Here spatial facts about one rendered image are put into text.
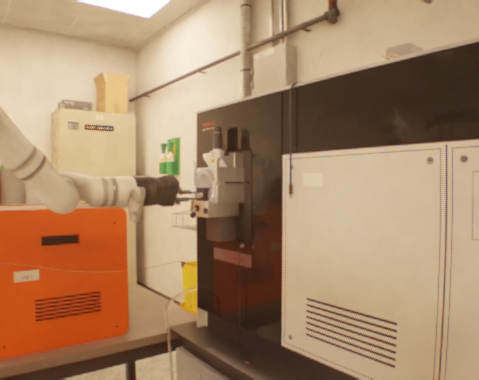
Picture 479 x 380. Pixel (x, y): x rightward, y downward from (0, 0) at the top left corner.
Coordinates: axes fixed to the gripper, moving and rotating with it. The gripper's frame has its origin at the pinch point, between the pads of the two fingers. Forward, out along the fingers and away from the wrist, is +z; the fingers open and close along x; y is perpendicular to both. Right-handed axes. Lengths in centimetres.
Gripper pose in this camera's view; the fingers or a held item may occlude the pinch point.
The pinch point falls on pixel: (198, 195)
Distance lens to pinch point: 104.6
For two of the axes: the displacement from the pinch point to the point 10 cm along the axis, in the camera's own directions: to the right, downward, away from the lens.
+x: -3.0, 8.6, 4.1
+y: -5.3, -5.1, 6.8
